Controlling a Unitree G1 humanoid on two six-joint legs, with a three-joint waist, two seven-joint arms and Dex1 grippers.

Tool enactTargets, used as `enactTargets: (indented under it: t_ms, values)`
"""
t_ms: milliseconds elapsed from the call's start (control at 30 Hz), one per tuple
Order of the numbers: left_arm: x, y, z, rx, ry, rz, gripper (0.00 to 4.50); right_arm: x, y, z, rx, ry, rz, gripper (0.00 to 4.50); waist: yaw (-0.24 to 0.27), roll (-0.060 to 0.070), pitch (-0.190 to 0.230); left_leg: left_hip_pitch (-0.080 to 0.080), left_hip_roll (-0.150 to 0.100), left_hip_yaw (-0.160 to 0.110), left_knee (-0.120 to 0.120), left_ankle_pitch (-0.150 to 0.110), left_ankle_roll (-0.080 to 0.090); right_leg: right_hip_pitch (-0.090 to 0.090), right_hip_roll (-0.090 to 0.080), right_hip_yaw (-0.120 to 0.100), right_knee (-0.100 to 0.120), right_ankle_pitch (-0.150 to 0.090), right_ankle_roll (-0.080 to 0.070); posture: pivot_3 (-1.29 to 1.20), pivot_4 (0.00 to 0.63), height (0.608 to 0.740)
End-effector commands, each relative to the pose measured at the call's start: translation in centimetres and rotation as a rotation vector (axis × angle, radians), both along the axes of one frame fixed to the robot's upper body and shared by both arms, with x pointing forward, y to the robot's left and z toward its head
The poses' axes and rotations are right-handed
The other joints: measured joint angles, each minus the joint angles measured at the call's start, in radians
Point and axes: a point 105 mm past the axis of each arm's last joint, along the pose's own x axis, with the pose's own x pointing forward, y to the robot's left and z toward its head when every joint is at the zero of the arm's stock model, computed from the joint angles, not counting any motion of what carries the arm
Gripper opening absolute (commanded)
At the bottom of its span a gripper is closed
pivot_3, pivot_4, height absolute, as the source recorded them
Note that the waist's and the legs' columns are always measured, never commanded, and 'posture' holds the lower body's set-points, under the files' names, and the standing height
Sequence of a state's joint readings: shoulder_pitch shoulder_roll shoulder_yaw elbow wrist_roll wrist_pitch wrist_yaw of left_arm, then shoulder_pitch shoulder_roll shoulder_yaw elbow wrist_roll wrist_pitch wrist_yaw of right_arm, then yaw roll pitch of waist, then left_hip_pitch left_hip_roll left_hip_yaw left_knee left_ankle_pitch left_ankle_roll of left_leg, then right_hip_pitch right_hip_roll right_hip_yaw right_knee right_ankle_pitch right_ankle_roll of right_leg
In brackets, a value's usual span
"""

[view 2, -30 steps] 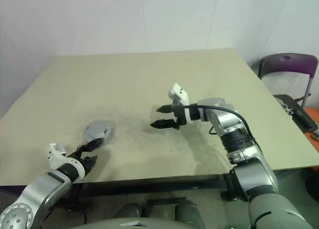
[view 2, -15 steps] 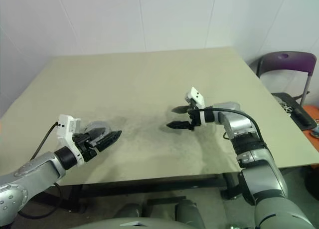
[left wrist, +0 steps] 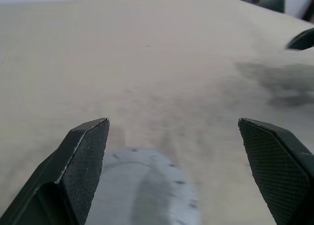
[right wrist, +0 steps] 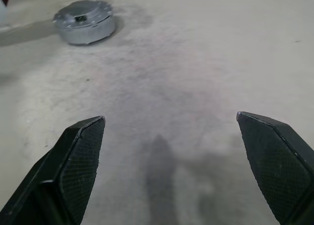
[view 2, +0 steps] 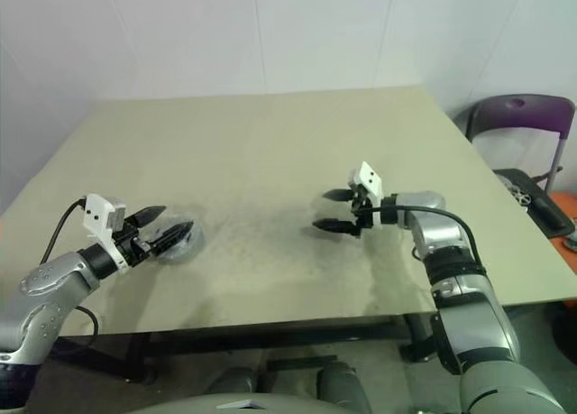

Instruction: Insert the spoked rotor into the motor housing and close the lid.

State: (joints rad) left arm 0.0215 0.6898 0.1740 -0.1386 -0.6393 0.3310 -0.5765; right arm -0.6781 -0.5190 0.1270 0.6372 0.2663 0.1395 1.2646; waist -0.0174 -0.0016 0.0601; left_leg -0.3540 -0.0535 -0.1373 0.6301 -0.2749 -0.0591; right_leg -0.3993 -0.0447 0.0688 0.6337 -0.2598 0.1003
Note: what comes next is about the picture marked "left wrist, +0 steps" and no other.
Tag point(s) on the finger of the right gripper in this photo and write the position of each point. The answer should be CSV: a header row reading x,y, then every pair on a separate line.
x,y
303,41

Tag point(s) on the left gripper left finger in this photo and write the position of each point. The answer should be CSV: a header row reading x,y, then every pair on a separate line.
x,y
61,176

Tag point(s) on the black folding chair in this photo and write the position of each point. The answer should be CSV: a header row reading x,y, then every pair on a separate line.
x,y
267,2

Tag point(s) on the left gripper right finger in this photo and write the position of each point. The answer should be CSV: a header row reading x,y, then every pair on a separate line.
x,y
277,166

